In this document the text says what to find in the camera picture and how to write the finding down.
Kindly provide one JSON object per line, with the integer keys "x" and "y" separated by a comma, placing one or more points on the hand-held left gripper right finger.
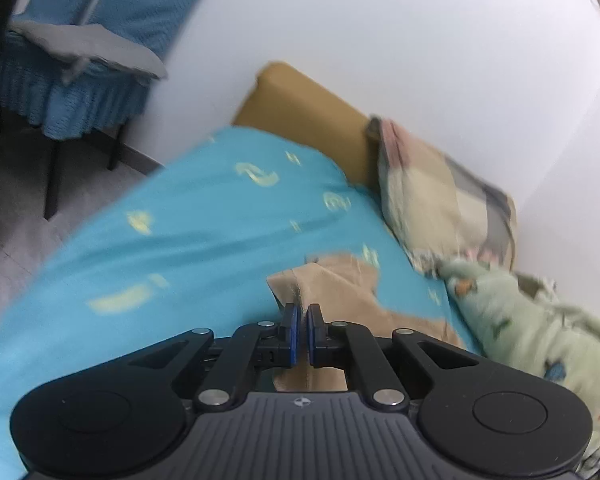
{"x": 312, "y": 334}

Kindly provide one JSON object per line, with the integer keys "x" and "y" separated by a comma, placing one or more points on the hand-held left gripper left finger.
{"x": 292, "y": 334}

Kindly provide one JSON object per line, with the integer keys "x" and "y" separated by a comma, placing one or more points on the tan T-shirt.
{"x": 340, "y": 290}

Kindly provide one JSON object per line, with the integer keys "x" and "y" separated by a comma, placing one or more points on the blue printed bed sheet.
{"x": 180, "y": 220}

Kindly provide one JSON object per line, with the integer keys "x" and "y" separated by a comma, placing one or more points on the patterned pillow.
{"x": 430, "y": 195}

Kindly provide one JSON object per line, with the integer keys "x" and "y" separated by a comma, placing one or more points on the green printed fleece blanket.
{"x": 530, "y": 320}

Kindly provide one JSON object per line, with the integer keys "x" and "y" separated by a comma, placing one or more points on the tan headboard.
{"x": 300, "y": 105}

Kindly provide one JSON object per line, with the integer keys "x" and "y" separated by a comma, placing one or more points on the chair with blue cover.
{"x": 80, "y": 105}

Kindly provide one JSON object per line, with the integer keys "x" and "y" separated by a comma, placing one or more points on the grey seat cushion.
{"x": 95, "y": 45}

